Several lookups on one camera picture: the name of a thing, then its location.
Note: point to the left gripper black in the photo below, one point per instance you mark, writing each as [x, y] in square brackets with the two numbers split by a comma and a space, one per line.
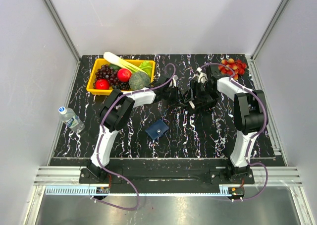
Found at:
[178, 99]

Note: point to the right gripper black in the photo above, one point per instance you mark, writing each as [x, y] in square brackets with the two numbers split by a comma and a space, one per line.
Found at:
[194, 85]

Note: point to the black card tray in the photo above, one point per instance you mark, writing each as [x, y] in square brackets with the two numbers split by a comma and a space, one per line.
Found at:
[201, 101]

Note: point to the blue card holder wallet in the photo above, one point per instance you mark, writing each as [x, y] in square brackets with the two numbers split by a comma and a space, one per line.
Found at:
[157, 129]

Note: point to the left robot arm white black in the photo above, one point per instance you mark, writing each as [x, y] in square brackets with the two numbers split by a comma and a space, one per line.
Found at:
[115, 115]

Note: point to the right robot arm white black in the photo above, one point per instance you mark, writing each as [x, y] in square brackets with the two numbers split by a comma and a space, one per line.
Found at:
[249, 113]

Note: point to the red lychee bunch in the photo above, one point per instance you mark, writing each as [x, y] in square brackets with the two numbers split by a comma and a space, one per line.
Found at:
[231, 67]

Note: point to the green cantaloupe melon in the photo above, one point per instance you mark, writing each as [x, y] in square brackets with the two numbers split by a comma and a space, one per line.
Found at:
[138, 81]

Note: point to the green lettuce leaf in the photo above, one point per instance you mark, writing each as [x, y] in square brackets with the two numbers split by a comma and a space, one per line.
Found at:
[146, 66]

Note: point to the dark blue grape bunch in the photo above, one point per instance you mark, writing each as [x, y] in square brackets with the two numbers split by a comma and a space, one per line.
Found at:
[121, 86]

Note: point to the red apple upper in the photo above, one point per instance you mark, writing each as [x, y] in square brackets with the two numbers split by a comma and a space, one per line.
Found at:
[124, 75]

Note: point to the red apple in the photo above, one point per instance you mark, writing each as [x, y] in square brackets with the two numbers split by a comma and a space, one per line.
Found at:
[124, 75]
[102, 84]

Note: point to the green avocado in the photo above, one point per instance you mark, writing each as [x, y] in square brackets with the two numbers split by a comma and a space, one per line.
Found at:
[114, 67]

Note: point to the purple grape bunch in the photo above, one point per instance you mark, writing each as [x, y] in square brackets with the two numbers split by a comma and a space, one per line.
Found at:
[105, 72]

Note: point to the red apple lower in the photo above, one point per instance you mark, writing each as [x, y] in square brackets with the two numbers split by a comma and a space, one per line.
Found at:
[102, 84]

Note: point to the white daikon radish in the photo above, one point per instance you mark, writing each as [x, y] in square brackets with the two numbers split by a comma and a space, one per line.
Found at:
[114, 59]

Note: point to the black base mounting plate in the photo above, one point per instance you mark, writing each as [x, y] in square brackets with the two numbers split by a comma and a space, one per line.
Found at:
[167, 176]

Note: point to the clear water bottle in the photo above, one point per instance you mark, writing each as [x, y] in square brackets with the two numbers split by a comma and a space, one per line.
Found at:
[71, 119]

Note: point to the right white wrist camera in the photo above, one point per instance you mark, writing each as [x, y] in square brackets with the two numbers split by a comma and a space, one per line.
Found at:
[201, 77]

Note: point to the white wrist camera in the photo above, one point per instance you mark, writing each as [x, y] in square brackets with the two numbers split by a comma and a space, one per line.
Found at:
[201, 77]
[173, 82]

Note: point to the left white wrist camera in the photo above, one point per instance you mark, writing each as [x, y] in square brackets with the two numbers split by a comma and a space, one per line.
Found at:
[173, 82]

